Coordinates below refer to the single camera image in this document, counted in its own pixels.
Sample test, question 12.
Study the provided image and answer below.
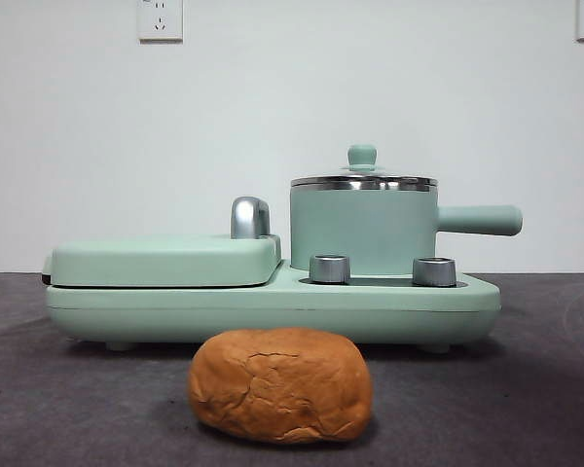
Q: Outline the glass lid with green knob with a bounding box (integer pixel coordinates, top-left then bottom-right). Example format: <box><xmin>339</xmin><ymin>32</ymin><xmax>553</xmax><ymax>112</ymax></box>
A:
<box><xmin>290</xmin><ymin>143</ymin><xmax>439</xmax><ymax>191</ymax></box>

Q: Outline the brown potato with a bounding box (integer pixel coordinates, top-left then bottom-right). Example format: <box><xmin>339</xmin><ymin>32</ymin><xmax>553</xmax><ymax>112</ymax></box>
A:
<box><xmin>188</xmin><ymin>326</ymin><xmax>374</xmax><ymax>445</ymax></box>

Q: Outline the mint green steamer pot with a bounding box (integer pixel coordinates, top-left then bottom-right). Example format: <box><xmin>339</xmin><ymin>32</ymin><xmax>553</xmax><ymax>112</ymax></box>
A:
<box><xmin>289</xmin><ymin>175</ymin><xmax>524</xmax><ymax>278</ymax></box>

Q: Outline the silver control knob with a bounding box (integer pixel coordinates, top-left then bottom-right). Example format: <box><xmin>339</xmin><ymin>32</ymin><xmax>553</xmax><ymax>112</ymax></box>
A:
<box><xmin>412</xmin><ymin>256</ymin><xmax>457</xmax><ymax>287</ymax></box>
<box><xmin>309</xmin><ymin>253</ymin><xmax>351</xmax><ymax>284</ymax></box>

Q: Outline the mint green breakfast machine base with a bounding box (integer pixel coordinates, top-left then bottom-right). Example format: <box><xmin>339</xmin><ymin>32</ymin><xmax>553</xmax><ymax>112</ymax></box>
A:
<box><xmin>45</xmin><ymin>259</ymin><xmax>502</xmax><ymax>352</ymax></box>

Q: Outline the mint green griddle cover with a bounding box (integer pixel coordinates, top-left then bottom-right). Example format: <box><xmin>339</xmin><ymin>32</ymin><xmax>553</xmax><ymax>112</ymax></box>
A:
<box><xmin>41</xmin><ymin>232</ymin><xmax>283</xmax><ymax>289</ymax></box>

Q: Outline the chrome griddle cover handle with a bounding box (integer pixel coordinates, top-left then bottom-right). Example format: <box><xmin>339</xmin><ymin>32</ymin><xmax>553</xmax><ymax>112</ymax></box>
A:
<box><xmin>230</xmin><ymin>196</ymin><xmax>273</xmax><ymax>240</ymax></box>

